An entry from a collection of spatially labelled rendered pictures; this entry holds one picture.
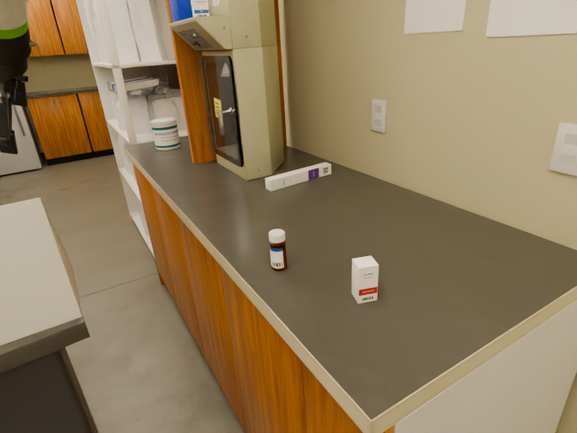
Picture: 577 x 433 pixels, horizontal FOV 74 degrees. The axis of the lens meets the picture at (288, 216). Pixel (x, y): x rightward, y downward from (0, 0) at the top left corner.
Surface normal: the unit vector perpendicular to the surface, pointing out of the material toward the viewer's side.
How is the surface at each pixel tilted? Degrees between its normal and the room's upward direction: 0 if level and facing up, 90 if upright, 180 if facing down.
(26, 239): 90
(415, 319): 0
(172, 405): 0
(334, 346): 0
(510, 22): 90
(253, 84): 90
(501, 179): 90
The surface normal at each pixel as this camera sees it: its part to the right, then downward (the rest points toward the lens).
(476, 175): -0.86, 0.26
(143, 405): -0.06, -0.91
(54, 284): 0.53, 0.33
